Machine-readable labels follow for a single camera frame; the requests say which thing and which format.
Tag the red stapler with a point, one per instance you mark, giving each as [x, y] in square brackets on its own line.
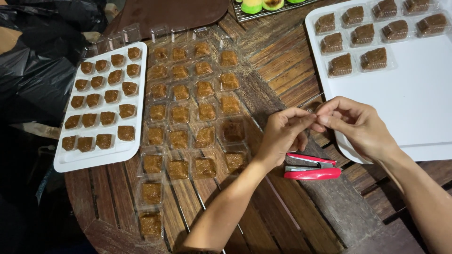
[312, 173]

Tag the small metal staple strip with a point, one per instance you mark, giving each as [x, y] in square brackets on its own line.
[312, 111]

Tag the person's left hand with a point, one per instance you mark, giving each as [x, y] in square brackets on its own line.
[279, 141]

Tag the brown plastic board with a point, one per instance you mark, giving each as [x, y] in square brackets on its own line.
[166, 12]

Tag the small white plastic tray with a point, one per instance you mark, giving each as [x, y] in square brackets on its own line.
[136, 116]

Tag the large white plastic tray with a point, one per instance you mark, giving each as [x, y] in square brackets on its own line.
[406, 105]

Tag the rows of open clear cake boxes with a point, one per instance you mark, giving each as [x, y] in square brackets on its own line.
[180, 114]

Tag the tan cardboard piece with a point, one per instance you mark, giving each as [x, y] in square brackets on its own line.
[7, 39]

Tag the person's right hand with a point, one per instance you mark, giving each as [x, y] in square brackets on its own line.
[360, 127]

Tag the green and yellow cake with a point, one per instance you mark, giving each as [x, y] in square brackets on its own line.
[296, 1]
[272, 4]
[251, 6]

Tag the black plastic bag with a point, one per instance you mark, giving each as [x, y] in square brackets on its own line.
[42, 67]

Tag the group of closed clear cake boxes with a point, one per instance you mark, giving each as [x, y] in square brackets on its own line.
[363, 33]

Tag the brown cakes in round-cornered cups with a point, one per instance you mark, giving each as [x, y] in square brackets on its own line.
[106, 96]

